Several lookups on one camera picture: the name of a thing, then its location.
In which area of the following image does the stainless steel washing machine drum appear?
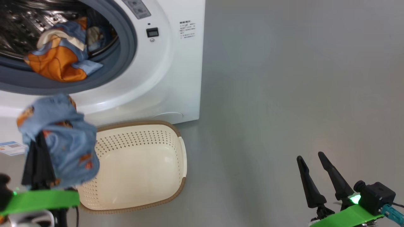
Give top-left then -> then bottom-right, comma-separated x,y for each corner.
0,0 -> 119,62

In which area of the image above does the grey icon sticker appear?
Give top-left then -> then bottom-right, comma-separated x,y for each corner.
122,0 -> 152,20

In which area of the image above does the round white filter cover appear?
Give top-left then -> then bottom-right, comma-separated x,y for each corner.
153,112 -> 184,122

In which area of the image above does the blue orange printed garment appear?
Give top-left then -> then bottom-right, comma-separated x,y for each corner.
24,17 -> 104,83
16,94 -> 100,189

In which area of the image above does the blue energy label sticker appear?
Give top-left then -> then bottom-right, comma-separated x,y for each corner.
0,141 -> 28,156

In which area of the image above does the cream perforated laundry basket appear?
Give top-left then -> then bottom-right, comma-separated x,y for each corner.
76,120 -> 187,215

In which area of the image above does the small printed text sticker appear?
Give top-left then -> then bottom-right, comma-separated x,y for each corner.
179,20 -> 196,39

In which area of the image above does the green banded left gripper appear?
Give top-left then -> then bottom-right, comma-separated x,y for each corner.
0,132 -> 80,227

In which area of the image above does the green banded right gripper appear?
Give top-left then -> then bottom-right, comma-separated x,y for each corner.
297,152 -> 384,227

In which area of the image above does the white front-load washing machine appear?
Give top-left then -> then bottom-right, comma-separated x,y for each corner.
0,0 -> 205,147

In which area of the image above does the teal right camera connector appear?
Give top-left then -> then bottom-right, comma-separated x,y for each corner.
381,203 -> 404,225

